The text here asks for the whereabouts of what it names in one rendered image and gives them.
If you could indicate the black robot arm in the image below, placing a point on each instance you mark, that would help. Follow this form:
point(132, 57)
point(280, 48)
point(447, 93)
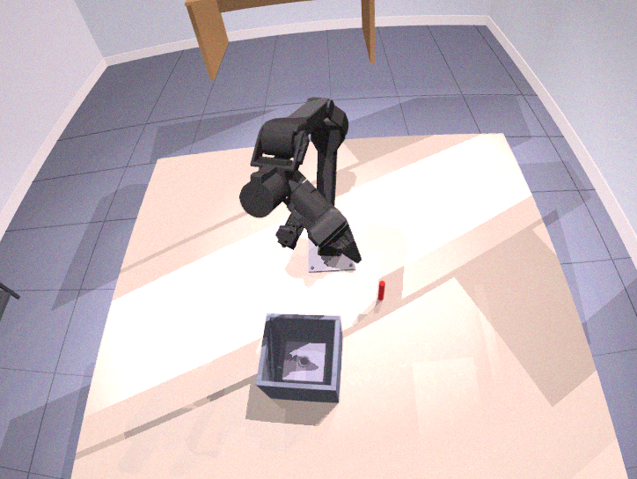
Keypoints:
point(287, 140)

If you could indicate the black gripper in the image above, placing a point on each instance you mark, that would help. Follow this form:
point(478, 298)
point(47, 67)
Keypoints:
point(329, 227)

